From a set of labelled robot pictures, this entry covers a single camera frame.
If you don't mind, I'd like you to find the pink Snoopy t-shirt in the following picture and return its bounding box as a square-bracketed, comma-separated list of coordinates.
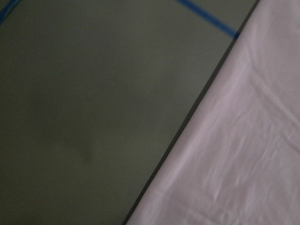
[128, 0, 300, 225]

